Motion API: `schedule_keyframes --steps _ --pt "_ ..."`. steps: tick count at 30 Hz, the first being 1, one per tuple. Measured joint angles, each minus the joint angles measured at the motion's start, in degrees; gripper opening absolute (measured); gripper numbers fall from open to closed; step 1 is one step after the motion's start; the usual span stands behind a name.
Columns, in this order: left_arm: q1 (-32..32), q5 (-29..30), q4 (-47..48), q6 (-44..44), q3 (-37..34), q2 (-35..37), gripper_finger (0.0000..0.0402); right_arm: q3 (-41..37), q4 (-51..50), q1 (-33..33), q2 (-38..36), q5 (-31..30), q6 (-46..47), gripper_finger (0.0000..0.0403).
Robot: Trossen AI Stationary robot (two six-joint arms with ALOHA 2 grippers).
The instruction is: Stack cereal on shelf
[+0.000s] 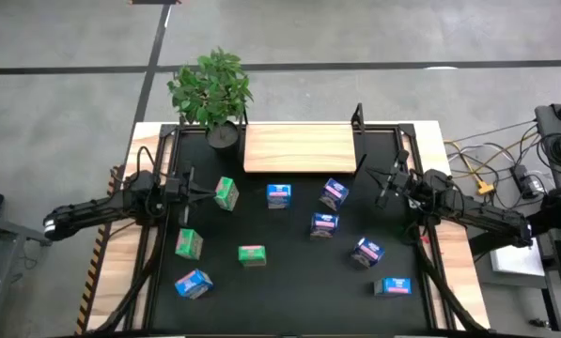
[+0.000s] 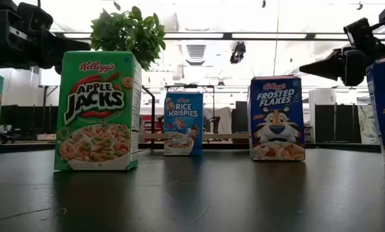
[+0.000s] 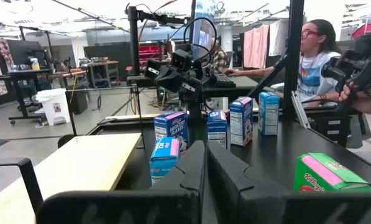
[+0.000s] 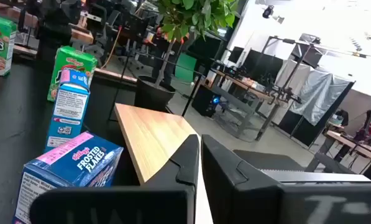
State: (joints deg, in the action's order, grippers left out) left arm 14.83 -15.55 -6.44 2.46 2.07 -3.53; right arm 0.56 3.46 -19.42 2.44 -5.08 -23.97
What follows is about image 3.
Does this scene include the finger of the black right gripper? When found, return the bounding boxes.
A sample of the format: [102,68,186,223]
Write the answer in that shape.
[155,66,172,91]
[169,68,184,93]

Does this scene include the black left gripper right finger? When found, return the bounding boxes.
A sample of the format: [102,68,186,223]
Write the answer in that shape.
[206,139,291,224]

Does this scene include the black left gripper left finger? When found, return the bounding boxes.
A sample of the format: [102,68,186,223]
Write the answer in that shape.
[150,139,206,192]

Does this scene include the Rice Krispies cereal box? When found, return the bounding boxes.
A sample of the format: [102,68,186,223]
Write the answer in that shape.
[258,91,281,137]
[149,136,181,187]

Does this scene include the Frosted Flakes cereal box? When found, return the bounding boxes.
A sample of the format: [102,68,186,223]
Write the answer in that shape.
[206,108,229,150]
[153,111,190,152]
[229,96,254,147]

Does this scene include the Apple Jacks cereal box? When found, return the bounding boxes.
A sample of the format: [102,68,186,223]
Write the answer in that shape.
[293,152,371,193]

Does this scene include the wooden shelf board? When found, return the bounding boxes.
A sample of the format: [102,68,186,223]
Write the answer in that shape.
[0,133,142,224]

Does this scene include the black keyboard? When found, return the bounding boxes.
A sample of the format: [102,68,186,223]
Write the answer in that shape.
[212,72,237,89]

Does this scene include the white power box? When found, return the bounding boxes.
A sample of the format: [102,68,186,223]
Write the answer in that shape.
[208,96,229,111]

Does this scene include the red tool cabinet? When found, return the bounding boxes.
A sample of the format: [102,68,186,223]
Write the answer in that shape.
[138,43,173,68]

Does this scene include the person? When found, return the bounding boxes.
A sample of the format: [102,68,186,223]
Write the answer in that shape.
[210,39,230,73]
[224,19,343,108]

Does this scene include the black office desk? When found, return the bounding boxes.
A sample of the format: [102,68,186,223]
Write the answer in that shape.
[203,76,285,102]

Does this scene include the black tripod stand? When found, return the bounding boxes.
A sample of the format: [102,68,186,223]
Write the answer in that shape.
[110,2,192,118]

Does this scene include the black table mat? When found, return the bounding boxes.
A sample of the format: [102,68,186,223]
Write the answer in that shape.
[88,118,371,194]

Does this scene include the computer monitor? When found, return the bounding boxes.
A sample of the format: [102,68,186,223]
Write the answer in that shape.
[193,0,217,62]

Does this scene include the wooden workbench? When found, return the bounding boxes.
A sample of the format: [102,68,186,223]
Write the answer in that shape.
[87,57,121,90]

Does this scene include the pink hanging towel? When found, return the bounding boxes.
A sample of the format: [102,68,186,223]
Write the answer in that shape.
[243,24,270,70]

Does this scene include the black floor box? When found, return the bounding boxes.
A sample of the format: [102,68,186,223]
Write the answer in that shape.
[65,85,89,115]

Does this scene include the white hanging towel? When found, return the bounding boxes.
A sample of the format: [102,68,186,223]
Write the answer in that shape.
[268,19,290,57]

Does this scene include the grey flat panel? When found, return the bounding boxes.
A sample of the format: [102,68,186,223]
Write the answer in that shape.
[290,90,312,130]

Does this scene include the white trash bin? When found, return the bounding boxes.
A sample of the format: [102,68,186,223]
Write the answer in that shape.
[35,88,71,127]

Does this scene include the black equipment cabinet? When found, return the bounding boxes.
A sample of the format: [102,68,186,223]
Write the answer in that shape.
[306,105,371,149]

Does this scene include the black rolling desk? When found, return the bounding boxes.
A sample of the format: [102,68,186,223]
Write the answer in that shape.
[0,67,54,125]

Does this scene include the person's hand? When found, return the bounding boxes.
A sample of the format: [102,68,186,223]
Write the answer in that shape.
[339,83,371,121]

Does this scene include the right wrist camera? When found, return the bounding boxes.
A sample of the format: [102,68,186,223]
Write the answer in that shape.
[171,49,194,72]

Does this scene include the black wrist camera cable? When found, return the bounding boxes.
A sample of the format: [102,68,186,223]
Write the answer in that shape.
[183,17,219,68]

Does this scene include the black shelf end bracket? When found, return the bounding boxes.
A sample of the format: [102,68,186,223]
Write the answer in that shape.
[0,157,45,215]

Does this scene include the black leader arm handle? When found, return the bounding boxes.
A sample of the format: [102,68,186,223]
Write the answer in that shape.
[321,32,371,114]

